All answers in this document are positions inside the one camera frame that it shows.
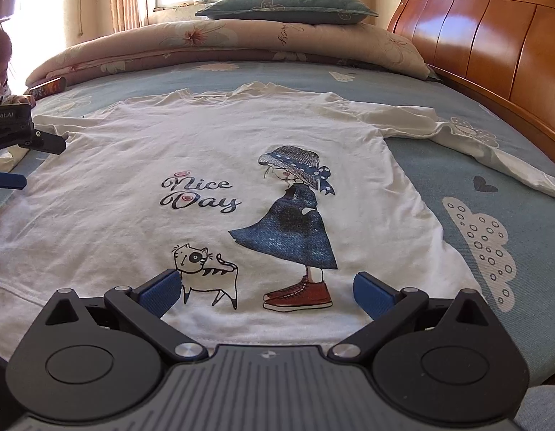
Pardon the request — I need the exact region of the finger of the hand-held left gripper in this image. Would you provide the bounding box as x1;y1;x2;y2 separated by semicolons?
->
0;171;28;191
32;129;66;156

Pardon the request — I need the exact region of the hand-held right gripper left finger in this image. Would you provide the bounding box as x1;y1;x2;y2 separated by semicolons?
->
35;269;209;365

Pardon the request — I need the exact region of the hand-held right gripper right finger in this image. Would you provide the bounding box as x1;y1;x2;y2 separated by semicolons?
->
328;272;505;365

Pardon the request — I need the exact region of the white printed t-shirt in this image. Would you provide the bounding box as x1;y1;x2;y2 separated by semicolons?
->
0;81;555;362

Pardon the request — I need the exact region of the red snack can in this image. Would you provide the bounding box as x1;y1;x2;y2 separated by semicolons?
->
27;77;66;99

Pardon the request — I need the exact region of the blue floral bed sheet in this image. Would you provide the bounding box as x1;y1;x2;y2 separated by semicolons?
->
0;60;555;387

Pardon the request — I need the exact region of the pink floral folded quilt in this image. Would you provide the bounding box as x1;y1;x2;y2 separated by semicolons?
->
25;19;433;88

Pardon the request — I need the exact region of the teal pillow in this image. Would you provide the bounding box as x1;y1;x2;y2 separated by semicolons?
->
196;0;379;25

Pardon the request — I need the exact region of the wooden bed headboard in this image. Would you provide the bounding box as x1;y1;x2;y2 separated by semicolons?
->
387;0;555;176

